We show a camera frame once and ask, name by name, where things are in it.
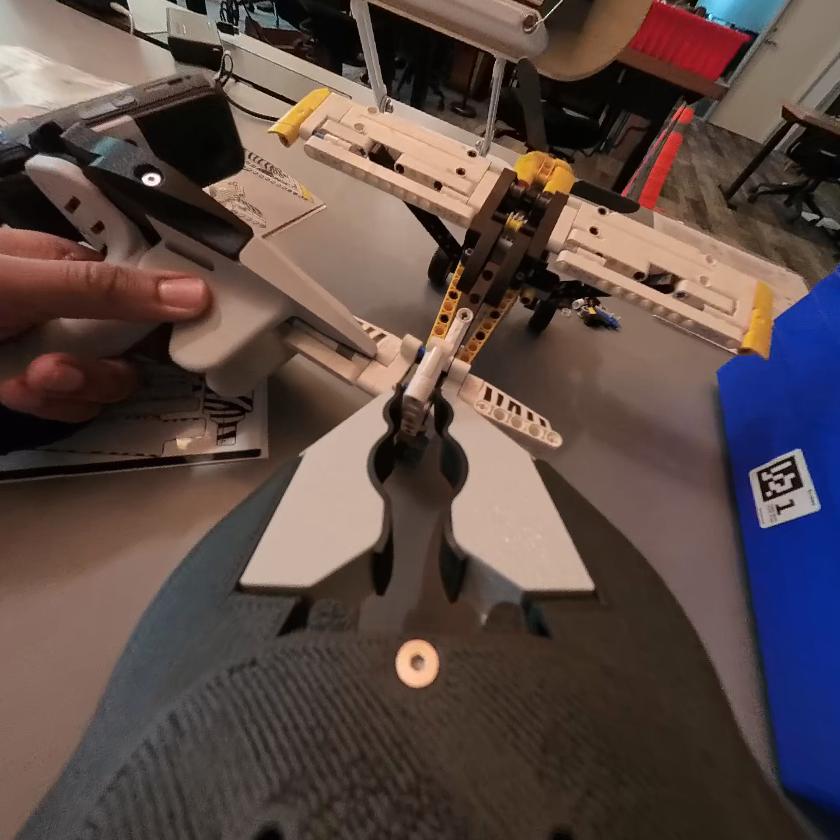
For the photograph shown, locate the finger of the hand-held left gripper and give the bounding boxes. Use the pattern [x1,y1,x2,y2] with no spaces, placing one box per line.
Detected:
[238,231,380,362]

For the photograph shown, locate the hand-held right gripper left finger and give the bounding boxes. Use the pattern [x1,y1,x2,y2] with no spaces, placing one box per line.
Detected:
[238,392,403,597]

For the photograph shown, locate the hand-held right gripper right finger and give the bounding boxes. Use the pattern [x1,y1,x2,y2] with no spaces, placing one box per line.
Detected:
[430,392,598,624]

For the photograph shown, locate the white lego fin piece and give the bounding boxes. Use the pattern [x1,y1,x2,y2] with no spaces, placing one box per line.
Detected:
[402,341,455,463]

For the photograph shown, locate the white yellow lego plane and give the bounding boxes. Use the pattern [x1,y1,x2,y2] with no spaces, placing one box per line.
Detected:
[268,87,777,454]

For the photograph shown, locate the lego instruction booklet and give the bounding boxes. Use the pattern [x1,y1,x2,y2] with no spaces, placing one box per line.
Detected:
[202,150,328,238]

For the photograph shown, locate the loose small lego pieces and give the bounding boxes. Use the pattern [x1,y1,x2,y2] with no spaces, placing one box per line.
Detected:
[570,295,623,330]

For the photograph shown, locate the person's left hand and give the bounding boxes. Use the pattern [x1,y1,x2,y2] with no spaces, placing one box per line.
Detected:
[0,226,214,424]

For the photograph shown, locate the black power adapter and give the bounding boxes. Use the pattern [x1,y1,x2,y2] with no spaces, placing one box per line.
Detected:
[165,7,225,68]

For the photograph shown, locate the zebra striped sticker sheet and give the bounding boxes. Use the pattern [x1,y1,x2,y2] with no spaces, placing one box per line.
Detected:
[0,354,270,484]

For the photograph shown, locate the blue storage bin with tag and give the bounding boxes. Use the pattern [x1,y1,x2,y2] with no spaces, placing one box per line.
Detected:
[715,264,840,831]

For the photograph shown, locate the silver laptop stand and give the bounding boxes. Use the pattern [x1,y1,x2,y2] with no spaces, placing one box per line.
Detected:
[350,0,550,157]

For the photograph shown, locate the brown background desk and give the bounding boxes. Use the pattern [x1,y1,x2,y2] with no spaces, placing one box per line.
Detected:
[617,46,731,191]

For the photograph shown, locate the black office chair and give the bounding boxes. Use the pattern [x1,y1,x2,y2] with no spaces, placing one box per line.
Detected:
[748,128,840,227]

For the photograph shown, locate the black power cable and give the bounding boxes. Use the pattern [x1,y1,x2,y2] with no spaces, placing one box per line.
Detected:
[215,49,284,123]

